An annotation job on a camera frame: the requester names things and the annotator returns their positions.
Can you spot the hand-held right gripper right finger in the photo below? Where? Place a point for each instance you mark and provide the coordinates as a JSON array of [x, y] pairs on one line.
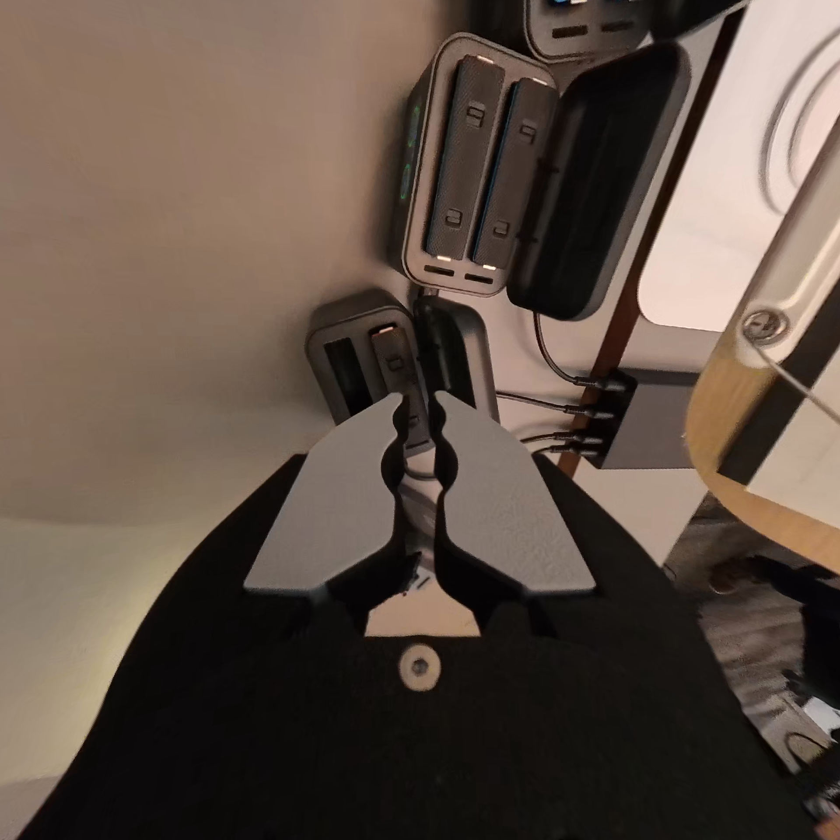
[[512, 519]]

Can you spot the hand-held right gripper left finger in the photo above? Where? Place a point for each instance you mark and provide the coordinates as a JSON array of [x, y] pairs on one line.
[[328, 519]]

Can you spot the black battery charging case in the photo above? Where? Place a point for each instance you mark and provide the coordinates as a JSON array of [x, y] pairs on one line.
[[578, 26], [604, 171], [344, 361]]

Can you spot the black multi-port power hub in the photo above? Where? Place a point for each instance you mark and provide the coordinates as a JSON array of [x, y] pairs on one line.
[[656, 420]]

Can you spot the white instruction sheet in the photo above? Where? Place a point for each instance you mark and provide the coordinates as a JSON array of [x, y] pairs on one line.
[[814, 460]]

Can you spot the white stand base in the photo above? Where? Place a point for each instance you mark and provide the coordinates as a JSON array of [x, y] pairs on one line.
[[735, 158]]

